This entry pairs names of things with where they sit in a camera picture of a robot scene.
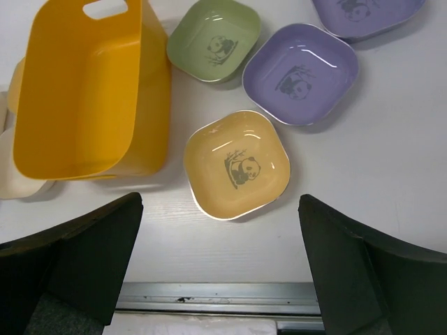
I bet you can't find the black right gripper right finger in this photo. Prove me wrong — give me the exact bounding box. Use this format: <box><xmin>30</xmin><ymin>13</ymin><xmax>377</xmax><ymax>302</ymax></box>
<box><xmin>298</xmin><ymin>195</ymin><xmax>446</xmax><ymax>334</ymax></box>

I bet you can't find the cream panda plate front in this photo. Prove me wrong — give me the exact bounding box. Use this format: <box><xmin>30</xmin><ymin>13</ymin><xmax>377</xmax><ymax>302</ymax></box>
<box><xmin>1</xmin><ymin>92</ymin><xmax>54</xmax><ymax>200</ymax></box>

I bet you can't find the purple panda plate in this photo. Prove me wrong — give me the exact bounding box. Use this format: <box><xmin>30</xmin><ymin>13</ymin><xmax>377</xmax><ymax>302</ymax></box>
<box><xmin>242</xmin><ymin>23</ymin><xmax>360</xmax><ymax>126</ymax></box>
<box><xmin>312</xmin><ymin>0</ymin><xmax>425</xmax><ymax>43</ymax></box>

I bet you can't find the yellow panda plate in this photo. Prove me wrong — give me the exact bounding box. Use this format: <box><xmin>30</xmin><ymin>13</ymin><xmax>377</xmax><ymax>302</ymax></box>
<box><xmin>7</xmin><ymin>58</ymin><xmax>25</xmax><ymax>114</ymax></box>
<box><xmin>183</xmin><ymin>110</ymin><xmax>291</xmax><ymax>221</ymax></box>

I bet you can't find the green panda plate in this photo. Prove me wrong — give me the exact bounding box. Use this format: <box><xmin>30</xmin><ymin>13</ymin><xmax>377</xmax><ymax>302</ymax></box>
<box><xmin>166</xmin><ymin>1</ymin><xmax>261</xmax><ymax>83</ymax></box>

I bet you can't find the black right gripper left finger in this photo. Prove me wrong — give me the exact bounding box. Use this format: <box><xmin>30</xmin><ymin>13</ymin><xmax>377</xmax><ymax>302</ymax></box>
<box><xmin>1</xmin><ymin>192</ymin><xmax>143</xmax><ymax>334</ymax></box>

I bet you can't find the yellow plastic bin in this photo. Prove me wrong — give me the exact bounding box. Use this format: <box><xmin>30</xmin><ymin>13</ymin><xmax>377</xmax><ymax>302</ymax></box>
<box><xmin>13</xmin><ymin>1</ymin><xmax>171</xmax><ymax>181</ymax></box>

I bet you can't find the aluminium table edge rail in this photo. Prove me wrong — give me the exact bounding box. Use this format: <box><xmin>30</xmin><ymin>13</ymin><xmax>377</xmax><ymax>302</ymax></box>
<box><xmin>115</xmin><ymin>283</ymin><xmax>325</xmax><ymax>334</ymax></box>

